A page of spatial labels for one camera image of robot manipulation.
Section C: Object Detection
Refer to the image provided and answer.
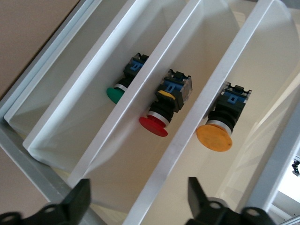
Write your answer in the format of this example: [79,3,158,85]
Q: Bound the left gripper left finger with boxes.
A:
[0,178,92,225]

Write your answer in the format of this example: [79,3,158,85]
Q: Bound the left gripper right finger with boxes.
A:
[185,177,275,225]

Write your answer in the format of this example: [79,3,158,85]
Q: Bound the yellow mushroom push button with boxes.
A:
[195,81,253,153]

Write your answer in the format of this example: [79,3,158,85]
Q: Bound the white drawer holding yellow button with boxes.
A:
[123,0,300,225]

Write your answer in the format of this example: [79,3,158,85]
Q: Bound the white drawer cabinet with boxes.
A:
[0,0,300,225]

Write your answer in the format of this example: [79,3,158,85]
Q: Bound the white drawer holding red button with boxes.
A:
[67,0,274,221]

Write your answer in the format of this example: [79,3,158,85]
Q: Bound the white drawer holding green button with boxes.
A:
[22,0,200,173]

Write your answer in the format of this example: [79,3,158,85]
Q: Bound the red mushroom push button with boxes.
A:
[139,68,193,138]

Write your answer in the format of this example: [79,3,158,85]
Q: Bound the green mushroom push button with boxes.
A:
[106,53,150,105]

